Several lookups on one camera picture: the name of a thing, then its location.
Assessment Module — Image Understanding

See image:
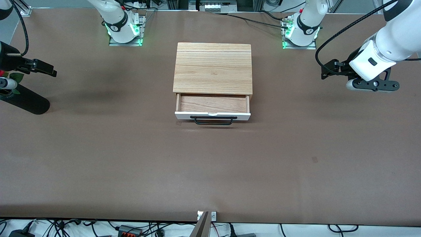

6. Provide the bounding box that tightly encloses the black vase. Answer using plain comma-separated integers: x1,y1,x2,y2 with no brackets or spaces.
0,84,50,115

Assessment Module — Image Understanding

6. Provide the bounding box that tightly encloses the small metal bracket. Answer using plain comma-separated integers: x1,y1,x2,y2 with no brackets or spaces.
197,211,217,221

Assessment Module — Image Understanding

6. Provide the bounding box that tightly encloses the white power strip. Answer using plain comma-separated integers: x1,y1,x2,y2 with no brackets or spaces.
199,0,238,12

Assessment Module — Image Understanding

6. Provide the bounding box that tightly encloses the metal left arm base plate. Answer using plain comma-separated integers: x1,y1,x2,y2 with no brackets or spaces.
282,16,317,50

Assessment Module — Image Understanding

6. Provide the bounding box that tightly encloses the brown camera post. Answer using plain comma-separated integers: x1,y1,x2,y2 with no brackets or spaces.
189,211,211,237

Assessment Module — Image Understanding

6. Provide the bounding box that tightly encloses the light wooden drawer cabinet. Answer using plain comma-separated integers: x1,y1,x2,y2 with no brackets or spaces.
173,42,254,102

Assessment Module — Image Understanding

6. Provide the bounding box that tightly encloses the aluminium corner bracket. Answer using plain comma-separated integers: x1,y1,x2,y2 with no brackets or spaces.
20,0,33,16

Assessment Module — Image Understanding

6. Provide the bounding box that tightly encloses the black looped floor cable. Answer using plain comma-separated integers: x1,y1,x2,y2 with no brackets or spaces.
327,224,359,233

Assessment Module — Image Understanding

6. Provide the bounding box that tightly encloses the black cable across table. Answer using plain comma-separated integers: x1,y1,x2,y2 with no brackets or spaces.
227,13,290,29

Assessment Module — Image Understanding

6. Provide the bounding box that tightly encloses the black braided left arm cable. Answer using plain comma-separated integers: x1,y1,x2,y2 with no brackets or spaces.
315,0,400,71

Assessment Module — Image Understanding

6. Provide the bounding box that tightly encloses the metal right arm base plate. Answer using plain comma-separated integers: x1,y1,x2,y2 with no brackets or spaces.
109,15,145,47

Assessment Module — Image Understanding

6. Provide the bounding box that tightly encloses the black left camera mount plate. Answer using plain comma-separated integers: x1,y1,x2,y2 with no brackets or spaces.
354,67,400,93

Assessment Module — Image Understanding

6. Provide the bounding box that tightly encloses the artificial flower with green leaves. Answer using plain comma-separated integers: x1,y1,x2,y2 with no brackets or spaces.
0,70,24,96

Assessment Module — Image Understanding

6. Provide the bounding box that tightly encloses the black metal drawer handle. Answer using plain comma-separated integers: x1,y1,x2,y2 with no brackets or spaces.
190,116,237,125

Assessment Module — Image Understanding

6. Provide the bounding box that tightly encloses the white-fronted wooden drawer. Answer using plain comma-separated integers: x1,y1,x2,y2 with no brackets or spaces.
174,93,251,125

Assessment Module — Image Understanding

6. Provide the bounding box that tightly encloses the black box with red connectors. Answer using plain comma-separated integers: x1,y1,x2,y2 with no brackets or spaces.
118,225,142,237

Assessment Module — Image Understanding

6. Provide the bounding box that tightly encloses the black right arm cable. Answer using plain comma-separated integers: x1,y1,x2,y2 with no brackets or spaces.
12,0,30,56

